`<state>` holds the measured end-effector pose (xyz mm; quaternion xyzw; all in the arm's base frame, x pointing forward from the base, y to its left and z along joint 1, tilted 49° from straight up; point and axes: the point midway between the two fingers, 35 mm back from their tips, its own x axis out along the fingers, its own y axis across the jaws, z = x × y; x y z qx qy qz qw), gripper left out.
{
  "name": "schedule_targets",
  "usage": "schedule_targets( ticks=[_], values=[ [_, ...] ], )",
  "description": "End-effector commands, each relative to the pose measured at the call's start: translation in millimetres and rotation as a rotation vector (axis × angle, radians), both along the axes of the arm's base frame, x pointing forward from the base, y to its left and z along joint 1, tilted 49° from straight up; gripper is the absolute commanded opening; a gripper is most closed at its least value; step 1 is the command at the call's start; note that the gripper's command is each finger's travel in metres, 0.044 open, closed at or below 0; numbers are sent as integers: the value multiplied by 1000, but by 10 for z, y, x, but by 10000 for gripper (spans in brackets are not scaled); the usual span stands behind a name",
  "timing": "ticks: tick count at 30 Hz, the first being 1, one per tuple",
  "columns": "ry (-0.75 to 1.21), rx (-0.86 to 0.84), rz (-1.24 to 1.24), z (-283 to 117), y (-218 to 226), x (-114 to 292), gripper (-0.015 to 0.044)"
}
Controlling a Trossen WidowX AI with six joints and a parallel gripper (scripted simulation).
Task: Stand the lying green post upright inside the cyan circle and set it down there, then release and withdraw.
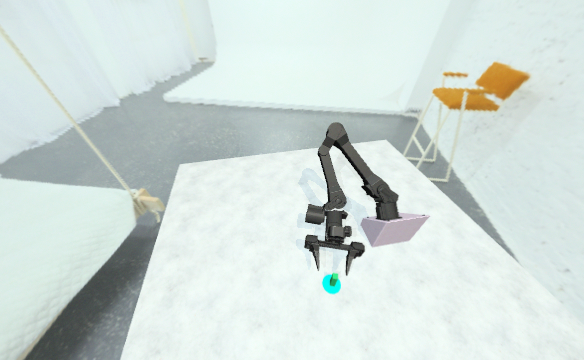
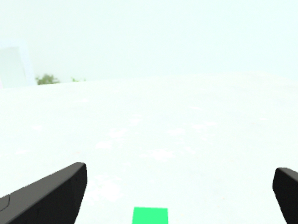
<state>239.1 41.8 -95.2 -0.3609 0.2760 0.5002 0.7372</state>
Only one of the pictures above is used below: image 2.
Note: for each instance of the green rectangular post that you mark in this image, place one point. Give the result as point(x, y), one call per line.
point(150, 216)

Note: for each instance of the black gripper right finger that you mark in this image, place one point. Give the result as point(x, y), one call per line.
point(285, 188)

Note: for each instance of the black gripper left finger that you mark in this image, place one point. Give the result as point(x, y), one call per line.
point(56, 199)

